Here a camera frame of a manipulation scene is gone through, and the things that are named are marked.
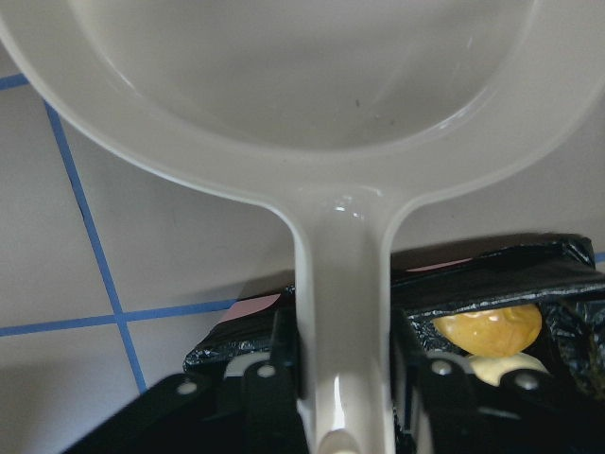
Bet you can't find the beige plastic dustpan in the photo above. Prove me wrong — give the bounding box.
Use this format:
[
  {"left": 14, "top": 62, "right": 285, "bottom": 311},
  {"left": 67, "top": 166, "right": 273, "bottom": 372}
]
[{"left": 1, "top": 1, "right": 604, "bottom": 453}]

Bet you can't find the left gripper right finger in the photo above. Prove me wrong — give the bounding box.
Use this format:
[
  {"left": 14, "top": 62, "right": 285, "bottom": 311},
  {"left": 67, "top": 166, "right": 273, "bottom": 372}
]
[{"left": 389, "top": 308, "right": 604, "bottom": 453}]

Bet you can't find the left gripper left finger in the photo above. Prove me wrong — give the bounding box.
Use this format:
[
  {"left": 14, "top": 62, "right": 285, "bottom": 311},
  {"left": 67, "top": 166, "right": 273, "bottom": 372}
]
[{"left": 67, "top": 307, "right": 308, "bottom": 453}]

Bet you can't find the black lined trash bin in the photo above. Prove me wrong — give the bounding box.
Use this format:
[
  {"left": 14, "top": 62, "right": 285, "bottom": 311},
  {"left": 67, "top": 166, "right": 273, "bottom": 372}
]
[{"left": 182, "top": 232, "right": 605, "bottom": 398}]

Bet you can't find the orange yellow ball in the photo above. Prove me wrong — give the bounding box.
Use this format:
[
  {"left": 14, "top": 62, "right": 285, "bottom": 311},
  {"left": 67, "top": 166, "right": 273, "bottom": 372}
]
[{"left": 432, "top": 304, "right": 543, "bottom": 358}]

